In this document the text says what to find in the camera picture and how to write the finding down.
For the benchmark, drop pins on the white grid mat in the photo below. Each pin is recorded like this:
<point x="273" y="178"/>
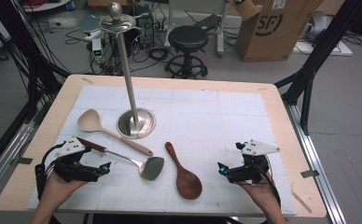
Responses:
<point x="201" y="124"/>

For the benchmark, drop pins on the black metal frame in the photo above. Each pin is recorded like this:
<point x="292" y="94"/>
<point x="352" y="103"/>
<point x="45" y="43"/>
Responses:
<point x="30" y="62"/>
<point x="313" y="59"/>

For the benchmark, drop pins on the black round stool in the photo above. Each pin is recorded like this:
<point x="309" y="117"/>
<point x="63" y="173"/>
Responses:
<point x="187" y="39"/>

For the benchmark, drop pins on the thin wooden stick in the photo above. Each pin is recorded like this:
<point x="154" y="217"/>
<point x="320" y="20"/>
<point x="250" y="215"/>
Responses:
<point x="301" y="201"/>

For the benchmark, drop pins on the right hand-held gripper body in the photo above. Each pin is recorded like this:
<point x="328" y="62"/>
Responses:
<point x="252" y="165"/>

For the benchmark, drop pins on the white flat board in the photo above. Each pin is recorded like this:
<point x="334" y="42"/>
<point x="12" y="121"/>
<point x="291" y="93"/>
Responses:
<point x="341" y="49"/>

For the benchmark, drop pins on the person's right hand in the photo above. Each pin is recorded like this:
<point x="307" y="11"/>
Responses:
<point x="260" y="193"/>

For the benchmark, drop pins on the person's left hand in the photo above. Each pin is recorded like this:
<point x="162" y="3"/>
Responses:
<point x="58" y="189"/>

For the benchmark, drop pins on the white stand leg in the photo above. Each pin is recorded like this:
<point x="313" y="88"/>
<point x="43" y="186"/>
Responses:
<point x="169" y="25"/>
<point x="222" y="31"/>

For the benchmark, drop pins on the brown cardboard box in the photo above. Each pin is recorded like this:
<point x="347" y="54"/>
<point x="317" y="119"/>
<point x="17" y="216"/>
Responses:
<point x="272" y="34"/>

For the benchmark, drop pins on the black tape strip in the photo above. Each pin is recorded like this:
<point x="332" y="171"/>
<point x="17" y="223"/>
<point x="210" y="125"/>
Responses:
<point x="309" y="173"/>
<point x="23" y="160"/>

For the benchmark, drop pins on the grey kettle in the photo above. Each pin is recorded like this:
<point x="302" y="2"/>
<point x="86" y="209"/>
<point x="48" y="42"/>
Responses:
<point x="319" y="26"/>

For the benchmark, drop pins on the metal utensil stand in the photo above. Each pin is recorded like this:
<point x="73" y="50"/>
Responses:
<point x="135" y="123"/>

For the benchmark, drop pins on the white power strip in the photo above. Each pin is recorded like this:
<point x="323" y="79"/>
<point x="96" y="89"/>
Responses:
<point x="92" y="34"/>

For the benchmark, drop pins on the aluminium rail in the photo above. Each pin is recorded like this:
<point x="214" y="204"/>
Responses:
<point x="5" y="155"/>
<point x="316" y="161"/>

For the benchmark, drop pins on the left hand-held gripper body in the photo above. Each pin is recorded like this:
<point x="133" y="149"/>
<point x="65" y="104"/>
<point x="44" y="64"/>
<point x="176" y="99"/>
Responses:
<point x="72" y="169"/>

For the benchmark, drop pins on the white device with green display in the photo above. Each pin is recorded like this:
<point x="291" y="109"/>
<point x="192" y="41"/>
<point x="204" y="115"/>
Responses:
<point x="97" y="48"/>

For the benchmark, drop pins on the black computer tower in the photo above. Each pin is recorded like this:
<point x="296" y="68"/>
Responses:
<point x="145" y="29"/>

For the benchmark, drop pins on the dark brown wooden spoon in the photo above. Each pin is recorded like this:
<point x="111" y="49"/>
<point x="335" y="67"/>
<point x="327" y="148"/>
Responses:
<point x="188" y="185"/>

